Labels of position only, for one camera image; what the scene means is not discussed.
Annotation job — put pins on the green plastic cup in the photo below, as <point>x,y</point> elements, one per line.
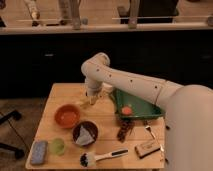
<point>57,146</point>

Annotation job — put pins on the white crumpled napkin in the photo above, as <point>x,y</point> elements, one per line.
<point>85,137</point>

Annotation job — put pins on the brown grape bunch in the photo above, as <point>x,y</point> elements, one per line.
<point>126,127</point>

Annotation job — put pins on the blue sponge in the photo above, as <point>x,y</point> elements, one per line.
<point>38,154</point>

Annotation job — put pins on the green plastic tray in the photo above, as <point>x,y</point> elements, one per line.
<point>141,109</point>

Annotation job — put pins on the white paper cup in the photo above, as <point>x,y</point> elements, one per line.
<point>107,88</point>

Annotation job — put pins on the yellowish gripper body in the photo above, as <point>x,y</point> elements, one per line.
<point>93,99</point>

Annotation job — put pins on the silver fork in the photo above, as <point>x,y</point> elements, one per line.
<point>148,128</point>

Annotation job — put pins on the wooden block eraser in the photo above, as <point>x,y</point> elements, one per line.
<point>146,148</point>

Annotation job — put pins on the red bowl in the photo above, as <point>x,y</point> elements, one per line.
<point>67,116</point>

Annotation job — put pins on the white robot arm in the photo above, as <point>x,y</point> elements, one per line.
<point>188,111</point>

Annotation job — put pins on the red tomato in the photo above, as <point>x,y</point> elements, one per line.
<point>126,110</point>

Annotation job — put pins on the white handled dish brush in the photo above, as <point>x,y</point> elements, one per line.
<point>90,158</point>

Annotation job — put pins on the dark brown bowl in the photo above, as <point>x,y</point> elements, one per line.
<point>90,126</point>

